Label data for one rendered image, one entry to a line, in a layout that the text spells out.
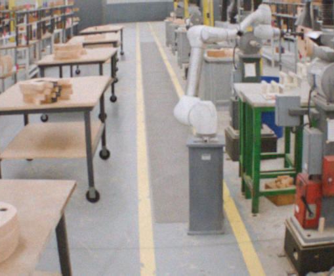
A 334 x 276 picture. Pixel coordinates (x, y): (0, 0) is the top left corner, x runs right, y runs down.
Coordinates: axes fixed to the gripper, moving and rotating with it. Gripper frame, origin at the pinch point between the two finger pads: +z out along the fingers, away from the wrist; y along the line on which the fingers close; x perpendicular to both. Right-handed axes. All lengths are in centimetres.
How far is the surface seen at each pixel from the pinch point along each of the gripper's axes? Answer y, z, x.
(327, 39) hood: 98, -7, 3
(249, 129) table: -19, -43, -85
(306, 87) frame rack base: 14.0, -0.6, -42.4
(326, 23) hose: 92, -6, 14
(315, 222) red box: 134, -22, -111
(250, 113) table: -19, -43, -71
